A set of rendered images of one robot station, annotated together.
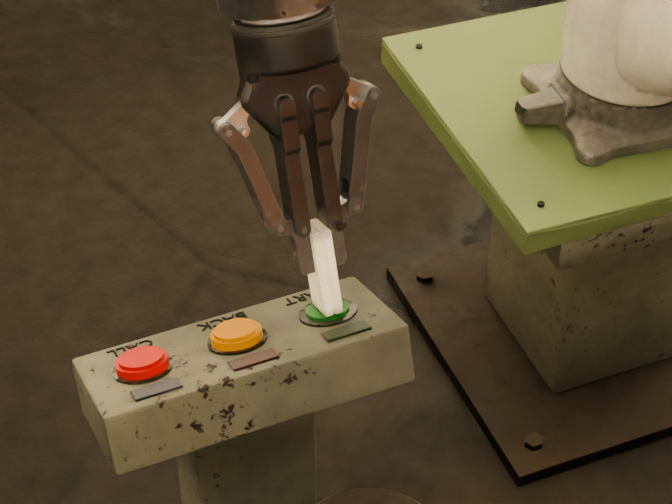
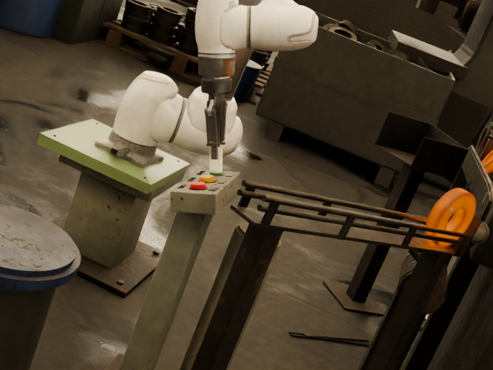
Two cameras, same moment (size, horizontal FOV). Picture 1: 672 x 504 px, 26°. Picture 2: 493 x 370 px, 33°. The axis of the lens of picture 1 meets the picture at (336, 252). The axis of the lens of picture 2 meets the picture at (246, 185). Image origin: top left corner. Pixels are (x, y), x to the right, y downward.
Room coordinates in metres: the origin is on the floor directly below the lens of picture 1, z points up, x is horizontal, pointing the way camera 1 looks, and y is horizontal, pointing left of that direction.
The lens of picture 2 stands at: (-0.28, 1.65, 1.22)
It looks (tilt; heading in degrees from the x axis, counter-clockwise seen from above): 18 degrees down; 301
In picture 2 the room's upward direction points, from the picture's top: 21 degrees clockwise
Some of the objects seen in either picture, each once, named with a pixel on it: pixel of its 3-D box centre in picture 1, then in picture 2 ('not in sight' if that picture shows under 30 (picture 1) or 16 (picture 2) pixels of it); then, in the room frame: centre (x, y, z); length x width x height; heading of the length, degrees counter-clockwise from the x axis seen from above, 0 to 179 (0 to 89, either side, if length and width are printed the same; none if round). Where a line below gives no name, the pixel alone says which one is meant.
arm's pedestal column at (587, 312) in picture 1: (595, 248); (108, 212); (1.37, -0.33, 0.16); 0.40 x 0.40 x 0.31; 22
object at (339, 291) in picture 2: not in sight; (389, 216); (0.81, -1.22, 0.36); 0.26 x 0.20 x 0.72; 148
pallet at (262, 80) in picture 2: not in sight; (198, 38); (3.49, -3.20, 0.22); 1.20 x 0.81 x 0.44; 28
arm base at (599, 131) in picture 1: (607, 90); (129, 145); (1.36, -0.31, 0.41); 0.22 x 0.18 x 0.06; 109
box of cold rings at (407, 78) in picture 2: not in sight; (353, 92); (2.08, -3.10, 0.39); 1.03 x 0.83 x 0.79; 27
